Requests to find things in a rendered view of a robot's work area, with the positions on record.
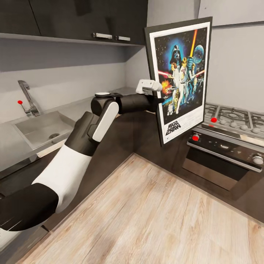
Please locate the drop in sink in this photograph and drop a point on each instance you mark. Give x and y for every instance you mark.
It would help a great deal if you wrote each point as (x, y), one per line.
(42, 129)

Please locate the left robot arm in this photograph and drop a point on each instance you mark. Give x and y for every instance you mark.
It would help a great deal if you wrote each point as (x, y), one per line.
(23, 212)

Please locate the range hood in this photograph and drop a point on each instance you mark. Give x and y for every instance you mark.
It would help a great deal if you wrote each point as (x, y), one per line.
(225, 12)

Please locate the poster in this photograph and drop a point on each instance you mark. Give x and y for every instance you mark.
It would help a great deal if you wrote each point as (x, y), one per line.
(178, 58)

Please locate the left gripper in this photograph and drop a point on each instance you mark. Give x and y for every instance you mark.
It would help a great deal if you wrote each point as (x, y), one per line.
(142, 102)

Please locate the oven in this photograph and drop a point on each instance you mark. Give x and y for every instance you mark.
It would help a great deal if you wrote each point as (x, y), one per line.
(225, 164)

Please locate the burner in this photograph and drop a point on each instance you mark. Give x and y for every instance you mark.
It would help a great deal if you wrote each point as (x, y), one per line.
(241, 120)

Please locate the dishwasher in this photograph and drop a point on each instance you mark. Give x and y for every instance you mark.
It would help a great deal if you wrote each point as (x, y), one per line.
(40, 233)

